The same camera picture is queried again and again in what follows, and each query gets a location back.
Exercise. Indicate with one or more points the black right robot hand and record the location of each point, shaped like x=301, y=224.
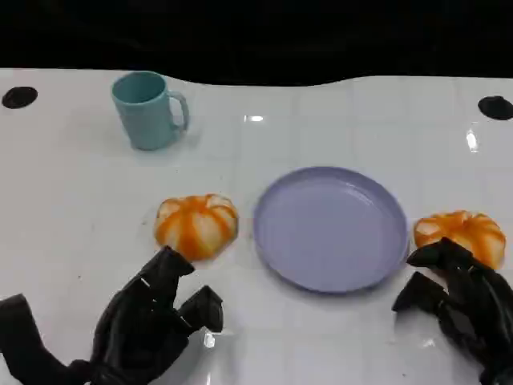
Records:
x=481, y=305

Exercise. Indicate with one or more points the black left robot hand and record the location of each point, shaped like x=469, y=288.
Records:
x=136, y=321

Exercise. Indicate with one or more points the orange white toy bread roll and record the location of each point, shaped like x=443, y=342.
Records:
x=196, y=228
x=477, y=232

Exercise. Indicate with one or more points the lilac plate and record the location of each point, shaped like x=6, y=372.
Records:
x=330, y=228

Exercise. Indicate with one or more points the pale green mug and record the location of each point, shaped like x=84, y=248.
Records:
x=146, y=114

